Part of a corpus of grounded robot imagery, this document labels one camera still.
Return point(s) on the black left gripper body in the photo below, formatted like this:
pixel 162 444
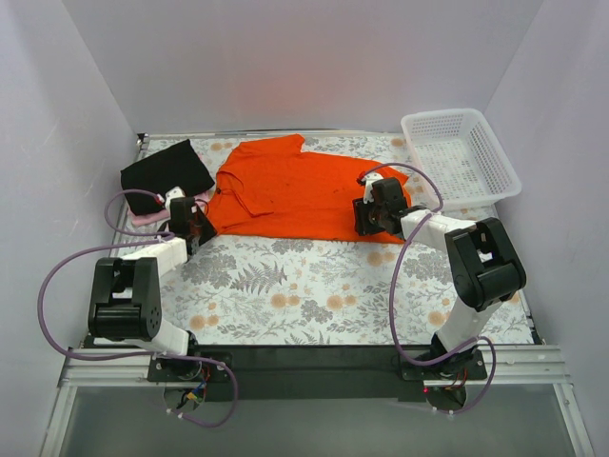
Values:
pixel 202 232

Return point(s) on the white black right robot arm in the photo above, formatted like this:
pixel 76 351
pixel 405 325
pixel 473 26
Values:
pixel 485 268

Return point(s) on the orange t shirt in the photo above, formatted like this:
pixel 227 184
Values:
pixel 272 188

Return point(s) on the folded pink t shirt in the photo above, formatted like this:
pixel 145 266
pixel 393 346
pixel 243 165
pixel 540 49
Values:
pixel 146 209

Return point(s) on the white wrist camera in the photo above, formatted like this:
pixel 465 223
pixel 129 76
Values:
pixel 170 195
pixel 367 181

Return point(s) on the aluminium frame rail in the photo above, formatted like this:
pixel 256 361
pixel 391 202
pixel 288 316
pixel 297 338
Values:
pixel 137 406

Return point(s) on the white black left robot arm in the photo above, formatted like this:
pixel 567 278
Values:
pixel 125 304

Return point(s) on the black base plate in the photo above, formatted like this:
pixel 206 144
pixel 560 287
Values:
pixel 334 372

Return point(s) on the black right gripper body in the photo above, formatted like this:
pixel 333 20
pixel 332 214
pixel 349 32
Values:
pixel 361 217

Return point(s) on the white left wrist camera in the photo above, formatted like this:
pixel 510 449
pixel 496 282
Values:
pixel 170 195

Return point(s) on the white plastic basket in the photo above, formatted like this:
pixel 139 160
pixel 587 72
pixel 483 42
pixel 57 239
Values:
pixel 462 156

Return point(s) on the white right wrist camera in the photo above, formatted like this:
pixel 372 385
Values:
pixel 367 181

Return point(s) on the folded black t shirt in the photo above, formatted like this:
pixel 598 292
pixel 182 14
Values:
pixel 176 166

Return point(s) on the floral table cloth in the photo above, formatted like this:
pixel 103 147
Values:
pixel 262 291

